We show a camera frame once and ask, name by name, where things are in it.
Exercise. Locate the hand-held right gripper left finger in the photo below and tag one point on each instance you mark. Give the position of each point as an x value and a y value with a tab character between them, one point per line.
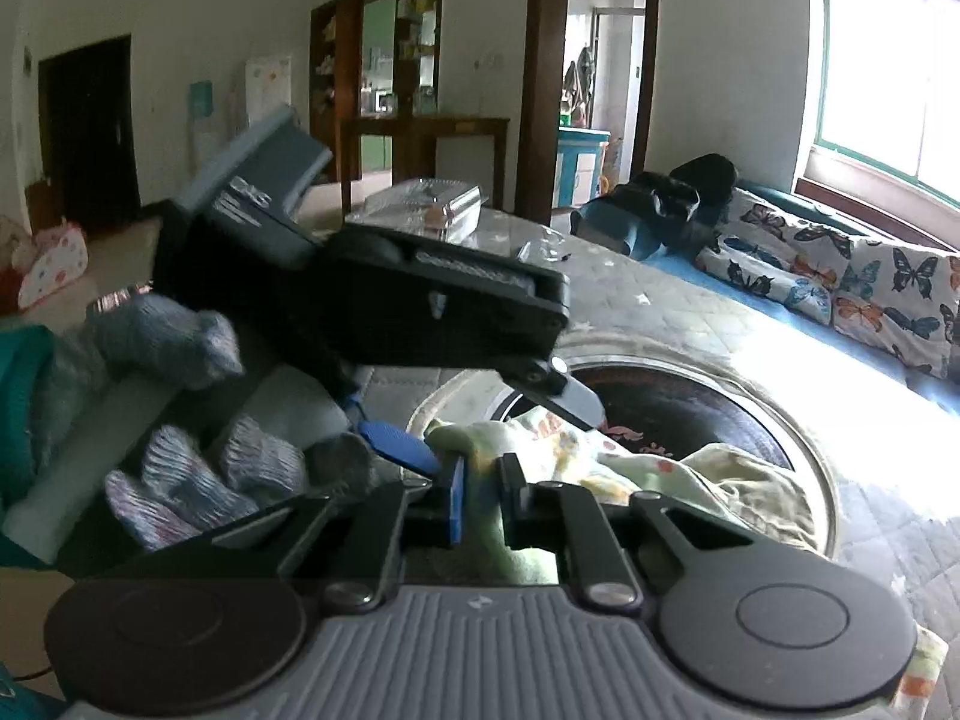
456	502

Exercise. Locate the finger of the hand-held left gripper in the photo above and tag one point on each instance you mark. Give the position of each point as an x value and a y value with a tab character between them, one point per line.
397	446
570	401

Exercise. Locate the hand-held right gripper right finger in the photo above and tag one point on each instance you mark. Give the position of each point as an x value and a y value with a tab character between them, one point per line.
514	502

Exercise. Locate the hanging clothes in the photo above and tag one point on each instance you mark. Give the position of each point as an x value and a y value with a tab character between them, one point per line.
577	86

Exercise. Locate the person's left hand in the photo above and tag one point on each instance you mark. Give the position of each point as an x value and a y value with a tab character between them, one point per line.
172	337

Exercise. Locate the round inset table burner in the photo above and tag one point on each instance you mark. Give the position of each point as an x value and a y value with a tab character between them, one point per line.
675	397

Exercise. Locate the clear plastic clamshell container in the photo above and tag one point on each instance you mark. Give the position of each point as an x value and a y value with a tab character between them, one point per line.
420	199

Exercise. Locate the small clear plastic tray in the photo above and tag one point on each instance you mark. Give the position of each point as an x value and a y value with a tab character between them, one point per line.
536	247

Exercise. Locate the grey quilted star tablecloth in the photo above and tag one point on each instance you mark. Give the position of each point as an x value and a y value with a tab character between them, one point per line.
675	315

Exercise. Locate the dark wooden side table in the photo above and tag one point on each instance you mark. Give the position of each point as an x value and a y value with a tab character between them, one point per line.
420	127

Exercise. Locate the blue and white cabinet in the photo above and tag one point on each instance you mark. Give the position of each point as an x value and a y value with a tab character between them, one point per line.
581	165

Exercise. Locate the black bag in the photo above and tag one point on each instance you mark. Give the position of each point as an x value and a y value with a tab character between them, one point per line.
682	195

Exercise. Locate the dark wooden display cabinet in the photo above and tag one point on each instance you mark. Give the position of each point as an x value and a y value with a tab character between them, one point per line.
345	52

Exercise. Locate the white refrigerator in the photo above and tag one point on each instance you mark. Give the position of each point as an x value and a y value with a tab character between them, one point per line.
266	90

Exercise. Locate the teal sofa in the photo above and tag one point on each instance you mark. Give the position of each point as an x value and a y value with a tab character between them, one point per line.
765	199

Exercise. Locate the water dispenser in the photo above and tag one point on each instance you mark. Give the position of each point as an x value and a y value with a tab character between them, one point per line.
204	127

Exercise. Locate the butterfly print sofa cover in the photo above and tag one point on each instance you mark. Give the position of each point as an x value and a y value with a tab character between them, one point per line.
862	277

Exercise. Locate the white polka dot bag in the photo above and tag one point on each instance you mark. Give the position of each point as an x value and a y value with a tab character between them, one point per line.
52	262

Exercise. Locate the dark door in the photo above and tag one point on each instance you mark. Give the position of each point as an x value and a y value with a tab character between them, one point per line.
90	135

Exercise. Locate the green framed window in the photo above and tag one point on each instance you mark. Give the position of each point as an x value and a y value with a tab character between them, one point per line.
885	52

